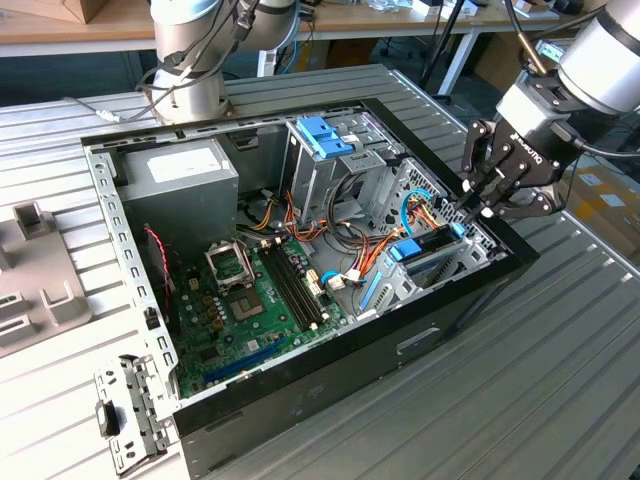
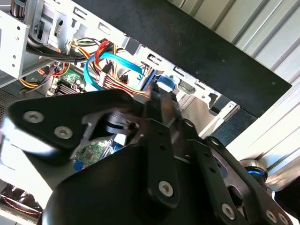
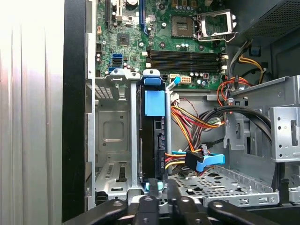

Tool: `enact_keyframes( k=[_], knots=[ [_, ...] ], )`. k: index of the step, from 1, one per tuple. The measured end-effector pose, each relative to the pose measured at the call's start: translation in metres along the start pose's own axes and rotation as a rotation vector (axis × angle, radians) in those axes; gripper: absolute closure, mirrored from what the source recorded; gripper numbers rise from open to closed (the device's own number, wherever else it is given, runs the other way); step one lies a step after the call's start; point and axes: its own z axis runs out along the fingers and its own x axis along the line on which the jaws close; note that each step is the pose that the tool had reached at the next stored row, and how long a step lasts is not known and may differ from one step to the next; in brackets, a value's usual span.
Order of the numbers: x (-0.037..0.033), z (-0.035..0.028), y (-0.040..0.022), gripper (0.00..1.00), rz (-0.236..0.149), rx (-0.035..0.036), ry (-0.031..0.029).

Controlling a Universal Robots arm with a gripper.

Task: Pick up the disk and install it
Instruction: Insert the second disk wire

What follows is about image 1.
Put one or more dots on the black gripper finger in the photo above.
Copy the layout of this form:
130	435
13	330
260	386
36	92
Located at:
477	150
530	205

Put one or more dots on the hard disk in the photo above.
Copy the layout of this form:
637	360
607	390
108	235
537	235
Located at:
406	250

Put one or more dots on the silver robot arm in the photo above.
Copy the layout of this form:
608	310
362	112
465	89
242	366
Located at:
175	30

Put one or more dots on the metal disk bay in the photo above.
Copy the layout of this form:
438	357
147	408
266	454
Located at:
397	280

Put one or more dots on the labelled cardboard box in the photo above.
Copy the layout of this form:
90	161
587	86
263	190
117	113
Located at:
610	225

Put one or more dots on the large flat cardboard sheet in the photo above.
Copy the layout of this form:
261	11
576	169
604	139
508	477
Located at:
492	65

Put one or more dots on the wooden desk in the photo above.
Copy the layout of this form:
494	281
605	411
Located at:
375	20

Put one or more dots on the metal drive cage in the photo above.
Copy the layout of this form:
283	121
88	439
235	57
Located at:
315	185

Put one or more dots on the black RAM slot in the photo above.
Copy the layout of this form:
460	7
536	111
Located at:
298	285
292	285
285	285
305	285

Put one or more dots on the black open PC case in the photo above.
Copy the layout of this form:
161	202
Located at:
350	380

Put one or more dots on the thin locking lever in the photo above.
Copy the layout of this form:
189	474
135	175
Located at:
248	263

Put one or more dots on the CPU socket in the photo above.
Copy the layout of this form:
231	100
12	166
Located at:
246	307

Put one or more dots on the green motherboard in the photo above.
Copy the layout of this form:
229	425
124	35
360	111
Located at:
260	330

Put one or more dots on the grey power supply unit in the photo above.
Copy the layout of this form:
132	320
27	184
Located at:
180	200

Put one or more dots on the blue expansion slot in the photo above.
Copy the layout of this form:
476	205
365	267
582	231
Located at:
245	360

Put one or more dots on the metal expansion card latch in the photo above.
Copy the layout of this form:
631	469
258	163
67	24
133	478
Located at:
142	400

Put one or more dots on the small cardboard box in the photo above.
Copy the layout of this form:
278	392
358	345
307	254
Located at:
82	7

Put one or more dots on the grey parts rack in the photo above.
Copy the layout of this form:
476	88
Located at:
35	270

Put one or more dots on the green RAM stick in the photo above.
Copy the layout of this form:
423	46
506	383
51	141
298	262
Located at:
5	300

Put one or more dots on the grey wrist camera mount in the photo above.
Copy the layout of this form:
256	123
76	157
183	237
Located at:
520	107

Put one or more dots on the blue drive cage bracket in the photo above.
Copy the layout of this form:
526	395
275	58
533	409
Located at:
325	145

